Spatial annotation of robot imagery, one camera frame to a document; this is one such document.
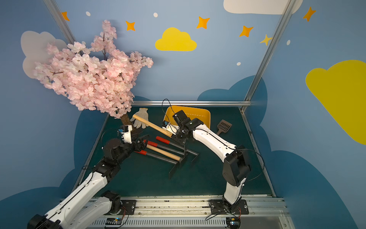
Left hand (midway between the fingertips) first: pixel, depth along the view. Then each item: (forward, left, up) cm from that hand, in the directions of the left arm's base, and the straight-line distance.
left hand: (143, 133), depth 77 cm
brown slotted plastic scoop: (+24, -54, -24) cm, 64 cm away
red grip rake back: (+8, -8, -20) cm, 23 cm away
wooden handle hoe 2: (-1, -9, -21) cm, 23 cm away
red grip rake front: (-11, -17, -25) cm, 32 cm away
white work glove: (+36, +13, -24) cm, 45 cm away
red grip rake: (+4, -1, -20) cm, 20 cm away
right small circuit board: (-38, -50, -26) cm, 68 cm away
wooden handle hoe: (+7, -4, -3) cm, 9 cm away
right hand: (+5, -18, -7) cm, 20 cm away
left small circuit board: (-39, +13, -26) cm, 48 cm away
